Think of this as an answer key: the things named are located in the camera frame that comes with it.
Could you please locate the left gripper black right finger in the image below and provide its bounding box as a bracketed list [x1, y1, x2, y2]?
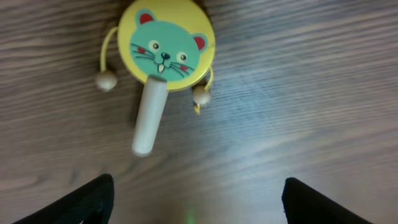
[282, 177, 371, 224]

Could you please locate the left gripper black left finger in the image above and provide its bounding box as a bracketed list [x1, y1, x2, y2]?
[14, 174, 114, 224]

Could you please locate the wooden rattle drum toy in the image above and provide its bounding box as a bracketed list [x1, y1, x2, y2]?
[95, 0, 216, 157]

